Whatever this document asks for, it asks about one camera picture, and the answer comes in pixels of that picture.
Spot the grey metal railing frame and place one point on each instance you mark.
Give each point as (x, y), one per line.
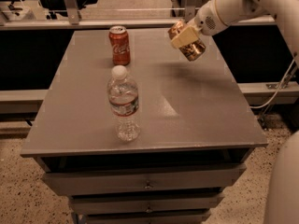
(15, 15)

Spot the orange soda can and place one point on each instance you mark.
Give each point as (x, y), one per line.
(186, 38)

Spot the red Coca-Cola can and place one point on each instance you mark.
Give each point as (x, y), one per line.
(119, 40)

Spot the top grey drawer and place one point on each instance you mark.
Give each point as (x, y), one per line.
(125, 181)

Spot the bottom grey drawer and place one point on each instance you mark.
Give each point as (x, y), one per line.
(161, 217)

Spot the grey drawer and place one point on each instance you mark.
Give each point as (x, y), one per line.
(161, 217)
(146, 204)
(125, 181)

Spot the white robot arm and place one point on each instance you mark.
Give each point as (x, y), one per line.
(282, 205)

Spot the middle grey drawer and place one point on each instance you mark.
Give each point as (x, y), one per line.
(146, 204)

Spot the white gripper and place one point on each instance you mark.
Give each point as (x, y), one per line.
(206, 21)

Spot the grey drawer cabinet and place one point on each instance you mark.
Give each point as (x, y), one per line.
(191, 113)

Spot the clear plastic water bottle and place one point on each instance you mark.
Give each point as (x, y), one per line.
(122, 94)

